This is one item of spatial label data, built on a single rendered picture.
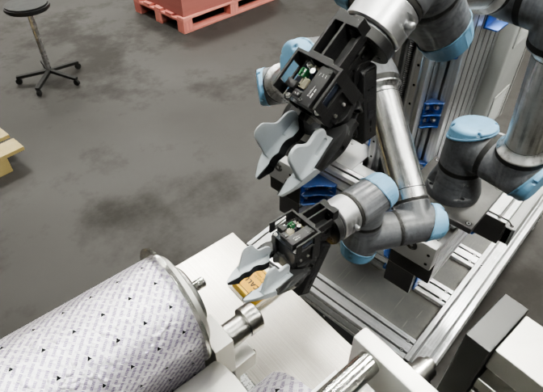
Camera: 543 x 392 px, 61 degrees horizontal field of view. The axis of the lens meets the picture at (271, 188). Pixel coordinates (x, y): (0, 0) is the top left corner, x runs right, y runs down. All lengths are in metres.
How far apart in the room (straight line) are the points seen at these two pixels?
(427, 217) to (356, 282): 0.95
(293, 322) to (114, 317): 0.52
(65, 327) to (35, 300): 1.81
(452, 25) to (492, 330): 0.41
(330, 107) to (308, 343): 0.54
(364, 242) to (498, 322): 0.60
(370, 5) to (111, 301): 0.42
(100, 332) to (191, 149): 2.43
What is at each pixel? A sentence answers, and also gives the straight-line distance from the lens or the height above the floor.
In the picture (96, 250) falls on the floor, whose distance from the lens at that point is 2.40.
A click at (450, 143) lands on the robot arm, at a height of 1.00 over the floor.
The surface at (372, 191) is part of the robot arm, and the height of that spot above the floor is 1.14.
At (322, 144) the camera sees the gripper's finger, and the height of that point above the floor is 1.39.
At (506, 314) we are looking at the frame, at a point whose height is 1.44.
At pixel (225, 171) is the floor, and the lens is 2.68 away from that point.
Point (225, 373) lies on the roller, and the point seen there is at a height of 1.23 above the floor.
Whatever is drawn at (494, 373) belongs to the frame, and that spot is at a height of 1.42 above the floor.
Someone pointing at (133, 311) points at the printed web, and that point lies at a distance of 0.50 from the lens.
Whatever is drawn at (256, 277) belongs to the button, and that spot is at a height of 0.92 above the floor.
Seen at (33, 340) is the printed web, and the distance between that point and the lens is 0.51.
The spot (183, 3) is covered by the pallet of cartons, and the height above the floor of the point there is 0.25.
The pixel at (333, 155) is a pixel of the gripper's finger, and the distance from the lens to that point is 0.55.
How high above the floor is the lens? 1.71
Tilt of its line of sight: 42 degrees down
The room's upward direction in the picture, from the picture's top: straight up
